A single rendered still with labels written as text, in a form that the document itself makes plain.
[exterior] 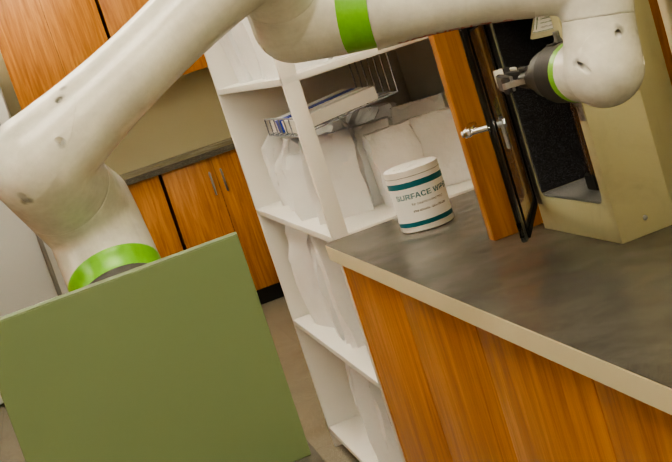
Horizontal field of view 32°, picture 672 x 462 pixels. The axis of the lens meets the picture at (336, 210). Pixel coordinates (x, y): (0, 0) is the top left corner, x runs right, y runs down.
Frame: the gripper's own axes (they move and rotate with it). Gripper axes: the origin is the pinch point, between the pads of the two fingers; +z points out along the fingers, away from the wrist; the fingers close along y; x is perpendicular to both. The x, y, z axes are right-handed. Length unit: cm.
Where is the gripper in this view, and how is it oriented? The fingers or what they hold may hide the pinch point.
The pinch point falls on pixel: (506, 77)
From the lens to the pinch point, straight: 200.7
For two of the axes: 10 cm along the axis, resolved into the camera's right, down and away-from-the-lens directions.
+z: -2.5, -0.7, 9.7
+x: 3.0, 9.4, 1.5
